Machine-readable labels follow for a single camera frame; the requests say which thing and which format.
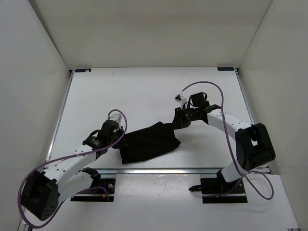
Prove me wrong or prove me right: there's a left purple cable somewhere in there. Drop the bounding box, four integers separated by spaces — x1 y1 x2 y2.
18 109 129 228

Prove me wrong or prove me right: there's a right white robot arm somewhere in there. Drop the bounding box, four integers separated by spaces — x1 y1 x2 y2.
172 92 276 193

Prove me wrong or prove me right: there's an aluminium rail front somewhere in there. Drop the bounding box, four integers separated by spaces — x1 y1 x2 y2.
96 168 219 175

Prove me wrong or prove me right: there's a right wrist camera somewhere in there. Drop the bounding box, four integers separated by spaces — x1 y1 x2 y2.
174 92 188 104

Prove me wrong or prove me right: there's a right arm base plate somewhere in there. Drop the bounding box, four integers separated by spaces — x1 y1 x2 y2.
188 173 248 204

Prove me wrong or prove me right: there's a black skirt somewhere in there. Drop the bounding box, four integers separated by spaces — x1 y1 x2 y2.
114 122 181 164

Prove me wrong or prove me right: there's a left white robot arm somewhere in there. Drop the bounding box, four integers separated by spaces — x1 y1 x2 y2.
19 117 124 221

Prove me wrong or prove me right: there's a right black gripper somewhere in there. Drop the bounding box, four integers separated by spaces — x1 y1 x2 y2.
169 107 198 131

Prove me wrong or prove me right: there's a blue label sticker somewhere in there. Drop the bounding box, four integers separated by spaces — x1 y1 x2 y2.
75 68 91 73
217 67 234 71

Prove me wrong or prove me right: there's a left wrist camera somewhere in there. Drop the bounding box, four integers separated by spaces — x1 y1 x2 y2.
108 114 123 128

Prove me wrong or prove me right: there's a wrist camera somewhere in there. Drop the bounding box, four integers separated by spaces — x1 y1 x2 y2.
108 114 123 128
174 92 188 104

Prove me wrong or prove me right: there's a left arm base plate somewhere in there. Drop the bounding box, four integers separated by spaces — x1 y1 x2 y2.
70 174 116 203

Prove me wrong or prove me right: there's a right blue label sticker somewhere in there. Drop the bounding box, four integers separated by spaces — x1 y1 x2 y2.
217 67 234 71

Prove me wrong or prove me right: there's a left blue label sticker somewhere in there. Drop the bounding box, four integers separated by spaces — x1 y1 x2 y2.
75 68 91 73

